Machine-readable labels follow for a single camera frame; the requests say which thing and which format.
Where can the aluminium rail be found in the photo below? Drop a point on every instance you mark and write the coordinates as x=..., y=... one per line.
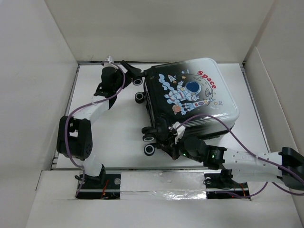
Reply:
x=166, y=169

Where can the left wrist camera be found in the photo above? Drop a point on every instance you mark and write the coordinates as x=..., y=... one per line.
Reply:
x=109, y=62

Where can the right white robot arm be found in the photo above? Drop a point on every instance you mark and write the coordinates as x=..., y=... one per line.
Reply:
x=285, y=167

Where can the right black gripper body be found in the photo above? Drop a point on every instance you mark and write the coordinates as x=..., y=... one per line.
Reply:
x=179, y=149

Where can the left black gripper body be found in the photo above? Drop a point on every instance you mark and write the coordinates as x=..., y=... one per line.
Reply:
x=119, y=79

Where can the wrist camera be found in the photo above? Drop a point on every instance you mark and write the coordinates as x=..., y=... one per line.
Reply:
x=177, y=130
x=109, y=62

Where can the silver foil tape strip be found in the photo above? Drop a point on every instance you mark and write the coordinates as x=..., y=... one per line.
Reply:
x=162, y=185

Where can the small space-print suitcase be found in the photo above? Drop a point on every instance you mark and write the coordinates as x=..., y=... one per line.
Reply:
x=193, y=93

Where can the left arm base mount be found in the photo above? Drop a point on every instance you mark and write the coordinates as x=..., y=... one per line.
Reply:
x=107, y=189

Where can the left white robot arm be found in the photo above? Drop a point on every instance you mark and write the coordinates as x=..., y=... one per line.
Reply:
x=74, y=138

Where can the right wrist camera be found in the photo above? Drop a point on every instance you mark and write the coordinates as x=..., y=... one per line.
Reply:
x=177, y=130

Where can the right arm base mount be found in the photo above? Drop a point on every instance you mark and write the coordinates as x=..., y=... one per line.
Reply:
x=219, y=185

